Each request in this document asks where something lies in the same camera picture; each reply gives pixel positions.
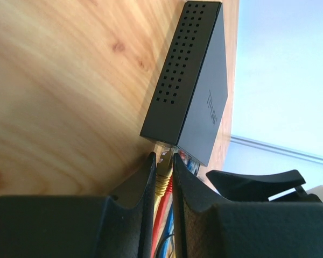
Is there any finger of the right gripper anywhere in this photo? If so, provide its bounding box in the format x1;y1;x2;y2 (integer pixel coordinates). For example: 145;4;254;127
206;170;306;200

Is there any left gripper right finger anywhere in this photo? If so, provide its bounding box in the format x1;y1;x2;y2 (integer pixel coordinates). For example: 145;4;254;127
173;154;323;257

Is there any right aluminium frame post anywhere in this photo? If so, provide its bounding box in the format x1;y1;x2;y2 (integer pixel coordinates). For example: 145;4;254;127
230;135;323;164

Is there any red ethernet cable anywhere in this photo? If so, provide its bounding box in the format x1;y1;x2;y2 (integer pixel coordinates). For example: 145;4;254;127
150;174;174;258

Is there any black network switch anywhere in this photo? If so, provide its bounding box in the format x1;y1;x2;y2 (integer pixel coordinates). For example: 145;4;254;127
141;1;228;166

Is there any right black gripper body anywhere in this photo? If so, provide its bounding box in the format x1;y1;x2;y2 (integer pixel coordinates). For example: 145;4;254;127
268;170;323;203

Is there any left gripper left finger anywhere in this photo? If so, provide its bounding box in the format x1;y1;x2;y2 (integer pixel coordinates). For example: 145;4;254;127
0;153;156;257

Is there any yellow ethernet cable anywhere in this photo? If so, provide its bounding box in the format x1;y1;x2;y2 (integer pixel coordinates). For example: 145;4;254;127
152;145;173;258

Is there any blue ethernet cable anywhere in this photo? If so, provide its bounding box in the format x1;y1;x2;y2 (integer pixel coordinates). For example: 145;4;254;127
158;154;201;258

